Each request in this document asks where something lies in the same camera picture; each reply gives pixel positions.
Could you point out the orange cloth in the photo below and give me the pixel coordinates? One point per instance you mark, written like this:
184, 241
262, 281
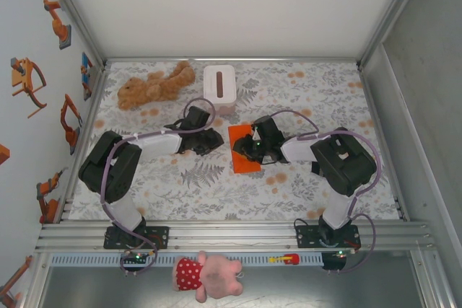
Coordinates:
247, 166

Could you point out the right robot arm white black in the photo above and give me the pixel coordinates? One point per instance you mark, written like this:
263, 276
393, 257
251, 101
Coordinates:
299, 149

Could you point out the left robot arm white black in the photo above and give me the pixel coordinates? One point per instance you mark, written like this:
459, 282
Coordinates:
155, 145

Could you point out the floral tablecloth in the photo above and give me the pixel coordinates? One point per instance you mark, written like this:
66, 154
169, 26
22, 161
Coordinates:
216, 196

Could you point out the white tissue box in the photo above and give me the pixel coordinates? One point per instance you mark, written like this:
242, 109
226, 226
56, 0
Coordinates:
220, 81

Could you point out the brown teddy bear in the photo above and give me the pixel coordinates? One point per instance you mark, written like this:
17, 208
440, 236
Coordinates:
151, 88

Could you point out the red yellow toy tool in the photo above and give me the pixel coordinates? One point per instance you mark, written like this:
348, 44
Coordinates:
291, 259

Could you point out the small circuit board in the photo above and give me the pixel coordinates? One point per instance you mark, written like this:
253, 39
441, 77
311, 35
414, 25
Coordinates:
138, 257
341, 253

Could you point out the pink plush toy dotted dress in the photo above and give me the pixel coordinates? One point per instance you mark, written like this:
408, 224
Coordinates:
216, 275

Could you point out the blue orange machine sticker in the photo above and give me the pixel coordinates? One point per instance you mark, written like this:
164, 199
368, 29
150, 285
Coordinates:
86, 73

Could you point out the orange gripper claw sticker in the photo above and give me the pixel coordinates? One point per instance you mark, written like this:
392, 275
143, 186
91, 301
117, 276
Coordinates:
21, 77

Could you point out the orange block sticker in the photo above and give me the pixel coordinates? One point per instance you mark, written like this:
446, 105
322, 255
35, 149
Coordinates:
3, 154

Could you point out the thin aluminium frame rail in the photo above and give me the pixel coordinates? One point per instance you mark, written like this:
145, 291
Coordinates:
231, 59

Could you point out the wide aluminium frame beam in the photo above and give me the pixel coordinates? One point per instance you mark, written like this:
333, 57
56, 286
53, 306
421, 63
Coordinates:
234, 236

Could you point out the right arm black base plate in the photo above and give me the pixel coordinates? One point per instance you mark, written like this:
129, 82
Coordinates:
307, 237

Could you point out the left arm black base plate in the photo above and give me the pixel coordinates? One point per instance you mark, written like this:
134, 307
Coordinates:
160, 237

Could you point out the aluminium side rail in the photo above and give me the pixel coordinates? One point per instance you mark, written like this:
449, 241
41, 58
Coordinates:
373, 106
91, 113

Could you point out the aluminium frame post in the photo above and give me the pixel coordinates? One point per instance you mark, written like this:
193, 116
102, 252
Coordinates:
393, 12
72, 12

